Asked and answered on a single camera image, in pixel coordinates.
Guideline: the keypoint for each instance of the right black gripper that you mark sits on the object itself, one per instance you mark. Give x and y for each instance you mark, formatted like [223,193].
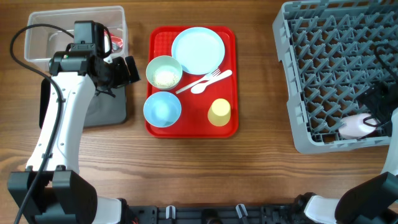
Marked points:
[370,96]

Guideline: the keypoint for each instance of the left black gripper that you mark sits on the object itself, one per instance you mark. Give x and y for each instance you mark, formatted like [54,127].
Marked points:
[124,78]

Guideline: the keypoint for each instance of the red snack wrapper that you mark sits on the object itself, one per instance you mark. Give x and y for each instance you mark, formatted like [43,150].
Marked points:
[117,43]

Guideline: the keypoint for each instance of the yellow plastic cup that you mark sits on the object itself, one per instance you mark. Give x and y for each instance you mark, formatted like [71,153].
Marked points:
[219,113]

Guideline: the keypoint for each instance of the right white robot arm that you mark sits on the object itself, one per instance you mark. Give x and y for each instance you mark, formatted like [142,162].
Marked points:
[370,201]

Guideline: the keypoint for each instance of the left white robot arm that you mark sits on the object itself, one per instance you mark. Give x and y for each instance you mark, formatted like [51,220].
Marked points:
[50,189]

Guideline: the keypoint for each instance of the grey dishwasher rack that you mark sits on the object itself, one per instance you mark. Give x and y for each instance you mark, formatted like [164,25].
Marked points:
[333,51]

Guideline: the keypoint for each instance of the green bowl with rice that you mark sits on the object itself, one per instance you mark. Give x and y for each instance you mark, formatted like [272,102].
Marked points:
[164,72]

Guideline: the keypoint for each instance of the light blue bowl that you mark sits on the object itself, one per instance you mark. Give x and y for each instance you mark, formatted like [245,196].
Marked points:
[162,109]

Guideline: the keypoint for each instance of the black bin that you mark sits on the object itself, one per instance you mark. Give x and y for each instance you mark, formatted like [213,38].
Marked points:
[103,109]

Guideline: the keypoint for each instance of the white plastic spoon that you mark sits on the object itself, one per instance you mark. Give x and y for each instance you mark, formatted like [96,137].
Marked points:
[201,87]

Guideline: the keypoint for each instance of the light blue plate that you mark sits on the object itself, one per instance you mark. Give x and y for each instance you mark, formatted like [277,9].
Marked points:
[199,50]

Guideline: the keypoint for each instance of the white plastic fork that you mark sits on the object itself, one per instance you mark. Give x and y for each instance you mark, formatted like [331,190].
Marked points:
[206,77]

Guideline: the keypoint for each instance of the clear plastic bin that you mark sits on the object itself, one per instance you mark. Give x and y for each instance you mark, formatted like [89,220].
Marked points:
[42,42]

